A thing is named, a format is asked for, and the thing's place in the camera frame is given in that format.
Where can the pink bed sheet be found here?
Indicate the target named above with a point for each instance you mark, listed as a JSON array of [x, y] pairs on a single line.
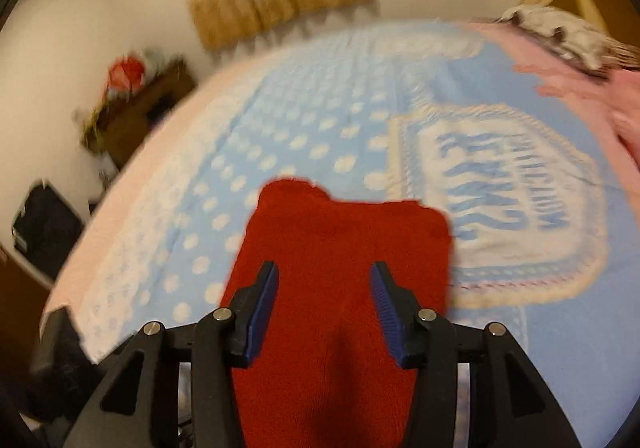
[[117, 200]]

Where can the blue polka-dot blanket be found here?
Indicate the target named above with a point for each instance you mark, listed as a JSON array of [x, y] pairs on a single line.
[[300, 127]]

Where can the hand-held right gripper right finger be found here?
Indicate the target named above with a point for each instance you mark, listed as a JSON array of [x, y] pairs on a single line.
[[387, 318]]

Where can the black bag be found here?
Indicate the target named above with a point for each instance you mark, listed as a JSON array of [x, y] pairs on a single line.
[[47, 228]]

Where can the pink quilt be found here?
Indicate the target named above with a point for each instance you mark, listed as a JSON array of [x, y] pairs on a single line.
[[625, 97]]

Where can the red box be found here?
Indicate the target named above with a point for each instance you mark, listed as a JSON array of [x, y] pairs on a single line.
[[127, 72]]

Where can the red knitted sweater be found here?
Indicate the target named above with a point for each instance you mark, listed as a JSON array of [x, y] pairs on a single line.
[[340, 253]]

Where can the wooden desk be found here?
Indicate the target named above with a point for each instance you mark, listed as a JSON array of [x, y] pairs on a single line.
[[140, 117]]

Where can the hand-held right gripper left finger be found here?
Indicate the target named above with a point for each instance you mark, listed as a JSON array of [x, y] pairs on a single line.
[[260, 318]]

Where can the patterned pillow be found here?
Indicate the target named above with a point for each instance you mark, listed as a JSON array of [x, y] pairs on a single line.
[[560, 35]]

